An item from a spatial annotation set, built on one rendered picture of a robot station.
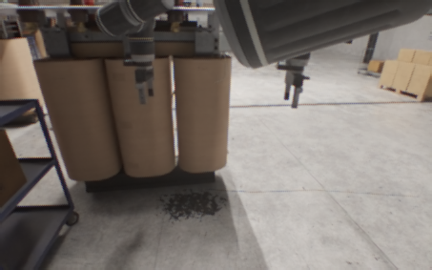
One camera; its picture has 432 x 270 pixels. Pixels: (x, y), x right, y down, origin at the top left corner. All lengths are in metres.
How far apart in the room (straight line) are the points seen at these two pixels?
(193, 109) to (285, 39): 1.30
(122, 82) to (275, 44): 1.31
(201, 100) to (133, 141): 0.56
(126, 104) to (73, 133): 0.42
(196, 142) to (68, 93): 0.90
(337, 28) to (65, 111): 1.59
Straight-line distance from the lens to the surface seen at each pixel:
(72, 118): 1.70
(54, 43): 1.65
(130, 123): 1.61
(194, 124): 1.59
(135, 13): 0.87
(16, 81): 3.83
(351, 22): 0.31
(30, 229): 1.84
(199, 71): 1.49
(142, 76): 1.05
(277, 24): 0.28
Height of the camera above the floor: 1.25
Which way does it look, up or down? 26 degrees down
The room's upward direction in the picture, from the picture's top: 2 degrees clockwise
